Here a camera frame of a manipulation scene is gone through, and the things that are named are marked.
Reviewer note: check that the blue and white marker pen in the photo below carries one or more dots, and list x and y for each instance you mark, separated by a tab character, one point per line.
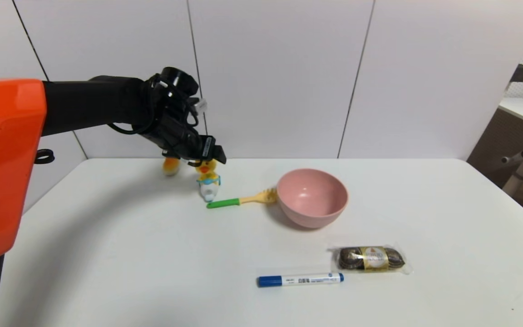
302	278

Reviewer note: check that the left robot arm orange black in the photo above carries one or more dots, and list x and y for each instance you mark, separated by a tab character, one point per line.
7	159

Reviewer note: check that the orange and white toy bun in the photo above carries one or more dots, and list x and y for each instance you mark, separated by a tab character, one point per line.
170	167

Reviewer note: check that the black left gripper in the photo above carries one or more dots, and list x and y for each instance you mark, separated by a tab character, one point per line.
208	147

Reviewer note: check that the wrapped chocolate balls pack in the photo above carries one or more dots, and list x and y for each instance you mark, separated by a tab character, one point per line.
370	258

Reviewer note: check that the yellow duck toy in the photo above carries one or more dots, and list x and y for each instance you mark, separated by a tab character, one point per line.
208	179

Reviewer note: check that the pink bowl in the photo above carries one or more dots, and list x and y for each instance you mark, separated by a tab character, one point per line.
311	197

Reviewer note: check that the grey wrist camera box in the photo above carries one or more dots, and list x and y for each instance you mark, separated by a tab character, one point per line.
199	106

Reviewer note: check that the white desk with brown panel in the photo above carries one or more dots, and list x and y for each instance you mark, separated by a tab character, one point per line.
500	141

